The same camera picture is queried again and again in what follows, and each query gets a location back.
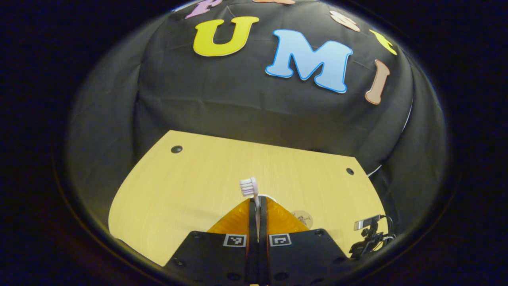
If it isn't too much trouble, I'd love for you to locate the round wooden coaster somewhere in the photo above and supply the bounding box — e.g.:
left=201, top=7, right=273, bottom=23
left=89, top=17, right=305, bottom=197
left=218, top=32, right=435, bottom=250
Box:
left=292, top=210, right=314, bottom=230

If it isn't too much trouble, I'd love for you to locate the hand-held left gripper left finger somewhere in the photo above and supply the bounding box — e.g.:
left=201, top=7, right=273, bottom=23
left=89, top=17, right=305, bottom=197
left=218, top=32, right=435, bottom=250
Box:
left=164, top=197, right=259, bottom=286

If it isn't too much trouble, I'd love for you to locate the white toothbrush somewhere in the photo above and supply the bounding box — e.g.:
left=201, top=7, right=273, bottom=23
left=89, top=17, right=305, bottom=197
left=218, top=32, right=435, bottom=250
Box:
left=239, top=177, right=262, bottom=243

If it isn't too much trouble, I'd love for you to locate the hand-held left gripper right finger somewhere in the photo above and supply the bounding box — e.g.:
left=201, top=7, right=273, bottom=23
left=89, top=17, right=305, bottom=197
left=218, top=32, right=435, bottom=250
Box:
left=259, top=197, right=358, bottom=286

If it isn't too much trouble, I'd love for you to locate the thin white cable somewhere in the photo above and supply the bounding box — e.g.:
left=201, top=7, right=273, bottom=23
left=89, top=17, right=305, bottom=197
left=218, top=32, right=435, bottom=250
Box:
left=366, top=97, right=414, bottom=177

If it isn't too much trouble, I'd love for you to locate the black webcam on stand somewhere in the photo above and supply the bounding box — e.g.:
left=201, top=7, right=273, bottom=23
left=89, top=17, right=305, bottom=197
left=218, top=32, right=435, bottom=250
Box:
left=348, top=214, right=396, bottom=261

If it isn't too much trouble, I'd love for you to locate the black backdrop cloth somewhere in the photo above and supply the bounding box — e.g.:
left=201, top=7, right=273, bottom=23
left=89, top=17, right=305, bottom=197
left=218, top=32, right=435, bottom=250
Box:
left=65, top=0, right=449, bottom=255

